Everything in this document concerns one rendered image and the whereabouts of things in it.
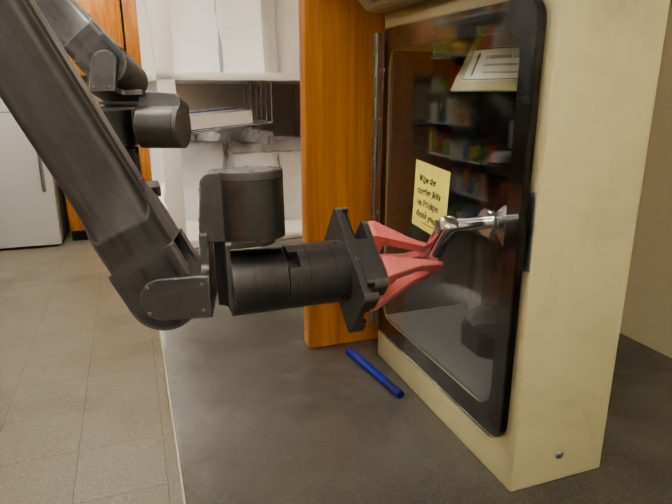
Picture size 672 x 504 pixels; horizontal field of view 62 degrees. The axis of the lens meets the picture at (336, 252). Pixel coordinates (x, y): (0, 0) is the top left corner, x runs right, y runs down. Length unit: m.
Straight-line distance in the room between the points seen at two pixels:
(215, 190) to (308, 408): 0.35
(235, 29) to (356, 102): 0.95
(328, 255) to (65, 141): 0.23
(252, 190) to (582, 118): 0.28
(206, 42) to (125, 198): 1.34
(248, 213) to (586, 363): 0.35
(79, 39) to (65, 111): 0.40
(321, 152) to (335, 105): 0.07
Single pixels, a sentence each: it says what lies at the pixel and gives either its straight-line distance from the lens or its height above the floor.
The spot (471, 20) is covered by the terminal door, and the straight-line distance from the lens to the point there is 0.57.
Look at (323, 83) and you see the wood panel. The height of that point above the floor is 1.33.
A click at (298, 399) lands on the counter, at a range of 0.74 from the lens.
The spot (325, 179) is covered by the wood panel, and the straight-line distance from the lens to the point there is 0.80.
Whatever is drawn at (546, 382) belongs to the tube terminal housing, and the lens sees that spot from 0.58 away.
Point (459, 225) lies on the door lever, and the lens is 0.52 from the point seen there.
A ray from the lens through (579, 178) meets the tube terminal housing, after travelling 0.52.
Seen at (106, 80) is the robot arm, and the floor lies 1.33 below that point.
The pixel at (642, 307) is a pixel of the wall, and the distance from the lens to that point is 1.03.
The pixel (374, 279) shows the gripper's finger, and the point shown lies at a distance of 0.48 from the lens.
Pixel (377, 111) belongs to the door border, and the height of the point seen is 1.29.
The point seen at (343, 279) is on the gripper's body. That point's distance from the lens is 0.49.
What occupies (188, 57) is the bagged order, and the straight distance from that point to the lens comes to 1.81.
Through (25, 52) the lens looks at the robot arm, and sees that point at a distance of 0.49.
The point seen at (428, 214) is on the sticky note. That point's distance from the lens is 0.64.
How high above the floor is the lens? 1.32
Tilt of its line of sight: 16 degrees down
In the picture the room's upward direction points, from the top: straight up
